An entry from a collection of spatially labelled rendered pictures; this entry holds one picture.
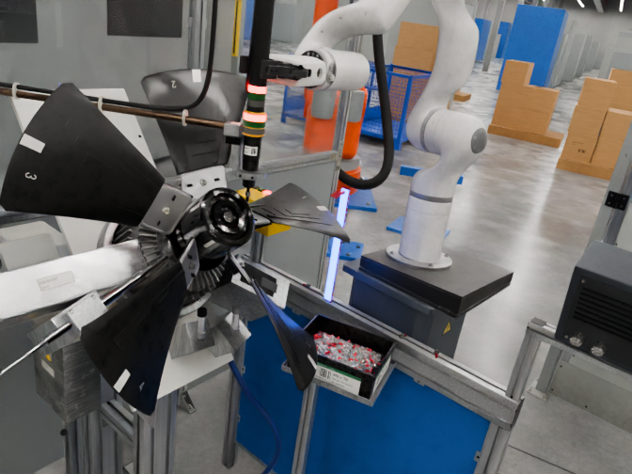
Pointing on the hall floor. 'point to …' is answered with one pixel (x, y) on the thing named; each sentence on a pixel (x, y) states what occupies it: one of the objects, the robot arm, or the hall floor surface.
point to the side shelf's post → (73, 447)
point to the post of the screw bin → (305, 429)
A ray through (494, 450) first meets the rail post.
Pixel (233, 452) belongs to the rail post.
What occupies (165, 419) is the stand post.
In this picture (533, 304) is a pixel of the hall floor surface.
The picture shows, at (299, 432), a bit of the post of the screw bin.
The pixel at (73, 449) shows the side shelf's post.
